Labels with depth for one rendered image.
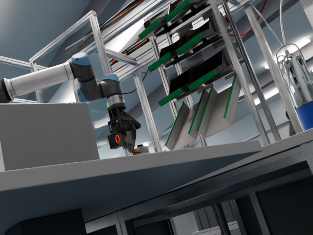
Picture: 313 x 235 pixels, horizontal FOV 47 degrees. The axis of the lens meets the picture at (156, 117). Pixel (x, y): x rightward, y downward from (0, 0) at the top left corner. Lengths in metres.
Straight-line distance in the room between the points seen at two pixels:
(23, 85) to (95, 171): 0.98
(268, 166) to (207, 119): 0.40
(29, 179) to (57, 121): 0.45
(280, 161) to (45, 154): 0.64
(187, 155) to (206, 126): 0.65
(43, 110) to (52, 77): 0.55
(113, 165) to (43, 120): 0.40
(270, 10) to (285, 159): 5.39
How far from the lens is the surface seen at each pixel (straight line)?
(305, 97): 2.08
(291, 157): 1.07
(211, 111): 1.45
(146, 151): 1.60
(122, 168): 0.64
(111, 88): 1.59
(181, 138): 1.43
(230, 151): 0.82
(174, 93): 1.42
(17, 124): 0.96
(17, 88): 1.55
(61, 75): 1.54
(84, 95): 1.60
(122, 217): 1.36
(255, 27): 2.63
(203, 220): 3.58
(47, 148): 0.96
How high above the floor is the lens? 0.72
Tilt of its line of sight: 17 degrees up
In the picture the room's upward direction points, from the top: 16 degrees counter-clockwise
